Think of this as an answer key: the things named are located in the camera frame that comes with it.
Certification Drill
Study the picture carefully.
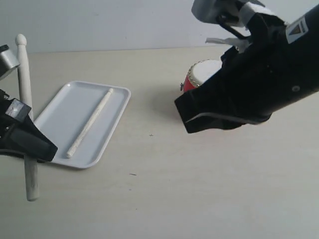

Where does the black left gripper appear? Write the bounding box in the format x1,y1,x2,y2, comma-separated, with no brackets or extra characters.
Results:
0,90,58,163

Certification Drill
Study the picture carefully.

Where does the small red drum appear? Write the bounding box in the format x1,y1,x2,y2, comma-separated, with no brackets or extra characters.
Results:
180,59,222,92

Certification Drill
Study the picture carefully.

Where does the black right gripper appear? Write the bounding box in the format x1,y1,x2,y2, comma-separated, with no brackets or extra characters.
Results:
220,0,319,95

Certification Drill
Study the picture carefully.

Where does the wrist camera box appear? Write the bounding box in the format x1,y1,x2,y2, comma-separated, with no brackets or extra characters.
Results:
0,44,19,80
191,0,283,27

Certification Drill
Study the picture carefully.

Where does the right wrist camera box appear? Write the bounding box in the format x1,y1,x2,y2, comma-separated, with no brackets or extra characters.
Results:
191,0,283,27

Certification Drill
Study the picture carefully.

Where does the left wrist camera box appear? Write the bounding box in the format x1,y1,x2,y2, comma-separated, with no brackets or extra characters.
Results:
0,44,19,80

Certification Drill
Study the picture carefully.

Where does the white rectangular plastic tray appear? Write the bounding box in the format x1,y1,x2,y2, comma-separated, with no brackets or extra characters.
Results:
35,81,131,169

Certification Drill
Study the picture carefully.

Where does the white drumstick with ball tip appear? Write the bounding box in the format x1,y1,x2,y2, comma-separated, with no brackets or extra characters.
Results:
14,33,40,202

